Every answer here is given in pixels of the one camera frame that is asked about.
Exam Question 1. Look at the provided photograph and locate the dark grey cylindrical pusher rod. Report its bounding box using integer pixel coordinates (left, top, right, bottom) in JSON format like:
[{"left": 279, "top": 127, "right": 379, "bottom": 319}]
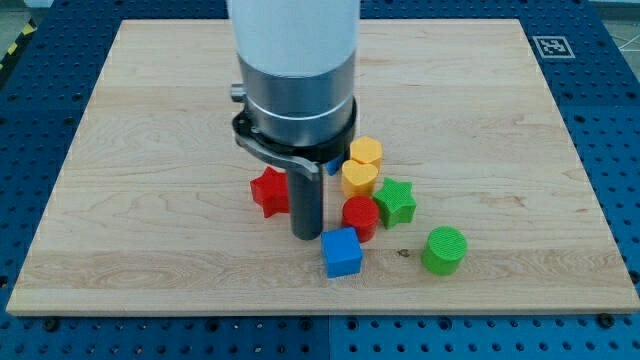
[{"left": 286, "top": 170, "right": 324, "bottom": 240}]

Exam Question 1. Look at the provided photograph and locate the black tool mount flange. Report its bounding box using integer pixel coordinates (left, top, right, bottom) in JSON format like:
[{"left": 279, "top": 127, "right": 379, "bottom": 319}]
[{"left": 231, "top": 99, "right": 357, "bottom": 181}]

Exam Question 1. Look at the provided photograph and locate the blue cube block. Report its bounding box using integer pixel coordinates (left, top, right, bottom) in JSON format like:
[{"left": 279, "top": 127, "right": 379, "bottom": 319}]
[{"left": 321, "top": 227, "right": 363, "bottom": 278}]

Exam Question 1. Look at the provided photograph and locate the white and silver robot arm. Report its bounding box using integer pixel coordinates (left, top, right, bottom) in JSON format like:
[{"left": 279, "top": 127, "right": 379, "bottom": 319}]
[{"left": 226, "top": 0, "right": 360, "bottom": 240}]

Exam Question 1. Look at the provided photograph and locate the blue block behind rod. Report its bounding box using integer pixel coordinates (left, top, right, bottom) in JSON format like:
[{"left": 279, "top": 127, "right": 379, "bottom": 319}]
[{"left": 324, "top": 155, "right": 345, "bottom": 176}]

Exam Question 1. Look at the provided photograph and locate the red star block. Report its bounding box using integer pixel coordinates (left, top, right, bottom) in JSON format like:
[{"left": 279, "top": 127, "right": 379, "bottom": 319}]
[{"left": 249, "top": 167, "right": 290, "bottom": 218}]

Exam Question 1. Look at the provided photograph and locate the yellow heart block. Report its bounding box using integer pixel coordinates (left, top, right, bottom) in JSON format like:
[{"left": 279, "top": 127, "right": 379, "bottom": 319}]
[{"left": 341, "top": 160, "right": 379, "bottom": 198}]

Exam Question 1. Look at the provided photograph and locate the yellow hexagon block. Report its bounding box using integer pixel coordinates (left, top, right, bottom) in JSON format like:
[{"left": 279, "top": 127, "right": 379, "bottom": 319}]
[{"left": 350, "top": 136, "right": 383, "bottom": 171}]

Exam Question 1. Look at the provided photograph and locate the red cylinder block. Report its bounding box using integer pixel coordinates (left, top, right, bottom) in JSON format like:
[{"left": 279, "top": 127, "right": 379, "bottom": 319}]
[{"left": 341, "top": 196, "right": 380, "bottom": 243}]

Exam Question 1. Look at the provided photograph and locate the green star block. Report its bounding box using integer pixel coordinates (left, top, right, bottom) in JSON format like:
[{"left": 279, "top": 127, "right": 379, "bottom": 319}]
[{"left": 373, "top": 177, "right": 417, "bottom": 229}]

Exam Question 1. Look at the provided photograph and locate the green cylinder block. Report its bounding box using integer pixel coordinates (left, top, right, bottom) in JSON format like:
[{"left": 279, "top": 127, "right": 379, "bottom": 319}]
[{"left": 422, "top": 226, "right": 468, "bottom": 276}]

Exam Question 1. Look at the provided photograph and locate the wooden board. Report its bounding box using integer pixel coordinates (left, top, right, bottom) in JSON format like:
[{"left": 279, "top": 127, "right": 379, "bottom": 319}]
[{"left": 7, "top": 19, "right": 639, "bottom": 316}]

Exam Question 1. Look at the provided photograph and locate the white fiducial marker tag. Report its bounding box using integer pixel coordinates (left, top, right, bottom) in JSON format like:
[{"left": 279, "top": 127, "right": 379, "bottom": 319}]
[{"left": 532, "top": 35, "right": 575, "bottom": 59}]

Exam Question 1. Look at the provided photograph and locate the black board corner bolt left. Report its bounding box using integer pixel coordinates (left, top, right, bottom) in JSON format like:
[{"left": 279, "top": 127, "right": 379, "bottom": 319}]
[{"left": 42, "top": 317, "right": 60, "bottom": 333}]

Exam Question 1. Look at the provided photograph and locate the black board corner bolt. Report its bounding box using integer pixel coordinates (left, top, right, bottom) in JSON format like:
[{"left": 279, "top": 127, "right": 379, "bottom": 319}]
[
  {"left": 42, "top": 317, "right": 60, "bottom": 333},
  {"left": 597, "top": 313, "right": 616, "bottom": 329}
]

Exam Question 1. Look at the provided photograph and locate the black board corner bolt right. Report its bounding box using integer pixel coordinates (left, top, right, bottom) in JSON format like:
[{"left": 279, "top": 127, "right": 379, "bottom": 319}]
[{"left": 597, "top": 313, "right": 616, "bottom": 329}]

